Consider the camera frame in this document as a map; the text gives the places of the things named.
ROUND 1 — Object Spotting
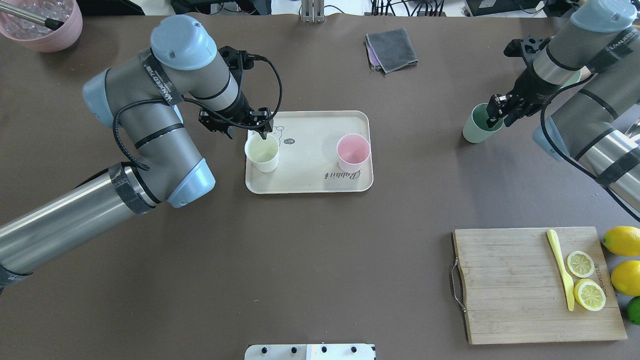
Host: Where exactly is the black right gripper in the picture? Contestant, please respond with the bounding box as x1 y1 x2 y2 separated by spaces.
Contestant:
486 67 561 128

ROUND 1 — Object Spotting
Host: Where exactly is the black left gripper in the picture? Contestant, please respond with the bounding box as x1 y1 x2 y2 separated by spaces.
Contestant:
198 92 274 140

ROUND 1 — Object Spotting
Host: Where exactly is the cream cup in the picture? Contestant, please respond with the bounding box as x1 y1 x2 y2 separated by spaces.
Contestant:
244 133 279 173

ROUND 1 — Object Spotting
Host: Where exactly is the green cup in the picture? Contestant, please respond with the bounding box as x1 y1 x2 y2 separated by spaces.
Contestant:
462 103 504 144

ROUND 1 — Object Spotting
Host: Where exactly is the pink cup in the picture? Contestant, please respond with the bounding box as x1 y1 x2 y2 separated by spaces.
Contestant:
336 133 371 173

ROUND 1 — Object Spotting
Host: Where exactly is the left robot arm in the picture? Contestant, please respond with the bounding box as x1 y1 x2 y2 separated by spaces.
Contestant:
0 14 275 289

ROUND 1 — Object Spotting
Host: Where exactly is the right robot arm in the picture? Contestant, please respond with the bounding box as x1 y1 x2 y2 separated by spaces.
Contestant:
483 0 640 220

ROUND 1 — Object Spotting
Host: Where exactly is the cream rabbit tray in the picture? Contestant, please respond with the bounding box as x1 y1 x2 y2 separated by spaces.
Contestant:
245 110 374 195

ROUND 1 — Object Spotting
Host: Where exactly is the green bowl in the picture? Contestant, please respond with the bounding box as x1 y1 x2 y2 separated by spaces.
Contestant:
560 70 583 90

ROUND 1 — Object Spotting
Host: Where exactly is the metal scoop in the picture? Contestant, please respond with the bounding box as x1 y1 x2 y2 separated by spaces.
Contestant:
624 120 640 143

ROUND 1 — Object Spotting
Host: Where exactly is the grey folded cloth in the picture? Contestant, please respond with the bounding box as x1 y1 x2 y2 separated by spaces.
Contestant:
365 27 419 75

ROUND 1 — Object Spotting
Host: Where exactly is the yellow plastic knife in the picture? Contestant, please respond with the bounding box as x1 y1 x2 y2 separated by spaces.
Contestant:
546 228 576 312

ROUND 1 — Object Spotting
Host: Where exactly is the lemon slice upper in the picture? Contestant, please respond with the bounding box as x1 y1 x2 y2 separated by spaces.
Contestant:
566 250 595 279

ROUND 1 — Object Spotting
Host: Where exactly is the lemon slice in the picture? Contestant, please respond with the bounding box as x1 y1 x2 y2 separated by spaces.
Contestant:
573 278 607 312
566 250 595 279

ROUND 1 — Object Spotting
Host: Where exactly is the wooden cutting board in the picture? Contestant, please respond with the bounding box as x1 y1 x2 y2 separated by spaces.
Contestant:
452 227 627 346

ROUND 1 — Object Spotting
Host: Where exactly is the yellow lemon outer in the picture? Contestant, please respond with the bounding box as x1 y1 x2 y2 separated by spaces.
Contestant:
601 226 640 256

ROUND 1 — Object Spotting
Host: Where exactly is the lemon slice lower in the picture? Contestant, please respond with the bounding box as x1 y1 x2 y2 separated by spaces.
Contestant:
573 278 607 312

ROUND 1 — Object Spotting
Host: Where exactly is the yellow lemon near board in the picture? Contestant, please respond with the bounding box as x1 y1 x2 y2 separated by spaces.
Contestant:
610 260 640 297

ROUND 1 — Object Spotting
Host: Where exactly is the metal muddler tube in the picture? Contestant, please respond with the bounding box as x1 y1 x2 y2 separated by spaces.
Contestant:
0 1 65 31

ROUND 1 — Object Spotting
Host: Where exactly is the green lime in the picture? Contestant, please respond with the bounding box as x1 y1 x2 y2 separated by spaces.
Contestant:
625 296 640 326

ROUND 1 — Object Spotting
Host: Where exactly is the pink bowl with ice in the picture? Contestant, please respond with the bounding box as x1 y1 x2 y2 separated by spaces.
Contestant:
0 0 83 53

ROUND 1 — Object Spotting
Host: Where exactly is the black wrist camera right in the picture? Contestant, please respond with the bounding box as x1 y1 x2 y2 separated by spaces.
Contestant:
503 36 551 66

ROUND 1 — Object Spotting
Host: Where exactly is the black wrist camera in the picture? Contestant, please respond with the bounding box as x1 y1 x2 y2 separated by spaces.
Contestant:
503 36 551 66
218 46 264 77

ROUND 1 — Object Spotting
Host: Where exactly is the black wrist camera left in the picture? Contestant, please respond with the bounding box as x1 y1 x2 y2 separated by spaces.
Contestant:
218 46 264 77

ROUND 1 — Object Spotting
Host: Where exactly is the aluminium frame post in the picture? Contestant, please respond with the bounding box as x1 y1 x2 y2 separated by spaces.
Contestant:
300 0 325 24

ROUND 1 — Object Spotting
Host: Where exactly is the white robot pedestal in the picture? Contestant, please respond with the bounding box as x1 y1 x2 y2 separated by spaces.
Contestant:
244 342 377 360

